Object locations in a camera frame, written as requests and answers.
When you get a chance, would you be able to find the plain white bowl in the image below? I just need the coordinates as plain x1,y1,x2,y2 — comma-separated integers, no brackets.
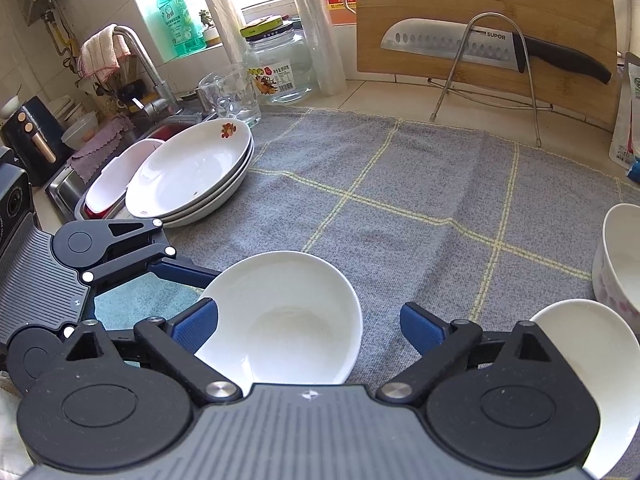
195,250,363,393

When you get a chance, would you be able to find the fruit-pattern plate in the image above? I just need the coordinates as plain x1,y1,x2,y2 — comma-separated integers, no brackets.
163,167,248,228
160,141,255,226
125,118,253,218

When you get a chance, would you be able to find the steel kitchen faucet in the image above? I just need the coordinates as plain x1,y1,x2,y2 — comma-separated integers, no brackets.
113,25,182,117

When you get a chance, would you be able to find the teal towel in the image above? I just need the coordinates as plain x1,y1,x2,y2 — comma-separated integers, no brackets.
94,273,203,330

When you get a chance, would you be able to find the red white sink container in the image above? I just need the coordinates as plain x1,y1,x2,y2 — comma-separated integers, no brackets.
79,124,186,219

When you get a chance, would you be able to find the grey checked cloth mat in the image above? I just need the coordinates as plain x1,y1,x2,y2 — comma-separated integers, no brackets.
168,106,639,388

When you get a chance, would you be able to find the purple rag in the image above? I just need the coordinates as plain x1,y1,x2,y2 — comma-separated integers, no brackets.
68,115,134,183

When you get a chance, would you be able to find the black air fryer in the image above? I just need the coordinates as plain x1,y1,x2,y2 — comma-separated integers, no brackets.
1,96,73,188

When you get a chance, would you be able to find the clear drinking glass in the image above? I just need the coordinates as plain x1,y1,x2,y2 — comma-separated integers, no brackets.
196,63,262,128

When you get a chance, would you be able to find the pink floral white bowl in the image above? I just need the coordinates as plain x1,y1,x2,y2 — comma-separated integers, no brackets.
592,204,640,335

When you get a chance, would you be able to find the glass jar green lid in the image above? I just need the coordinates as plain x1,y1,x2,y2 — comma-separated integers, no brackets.
240,15,317,104

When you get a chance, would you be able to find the pink dish cloth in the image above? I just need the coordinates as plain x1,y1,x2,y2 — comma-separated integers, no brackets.
78,24,131,84

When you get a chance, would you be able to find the plastic wrap roll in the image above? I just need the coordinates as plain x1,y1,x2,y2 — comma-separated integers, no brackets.
205,0,247,64
295,0,346,96

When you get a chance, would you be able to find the green dish soap bottle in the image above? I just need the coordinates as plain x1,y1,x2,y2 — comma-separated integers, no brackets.
156,0,206,56

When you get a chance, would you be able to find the white blue salt bag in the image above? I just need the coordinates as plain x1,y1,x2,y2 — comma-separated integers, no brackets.
608,52,640,183

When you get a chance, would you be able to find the steel santoku knife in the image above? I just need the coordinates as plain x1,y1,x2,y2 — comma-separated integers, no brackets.
381,18,612,84

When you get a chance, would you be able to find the bamboo cutting board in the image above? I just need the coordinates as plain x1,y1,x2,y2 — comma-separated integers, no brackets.
356,0,620,127

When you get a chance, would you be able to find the wire board rack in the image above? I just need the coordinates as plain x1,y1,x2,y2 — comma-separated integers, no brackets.
430,11,542,148

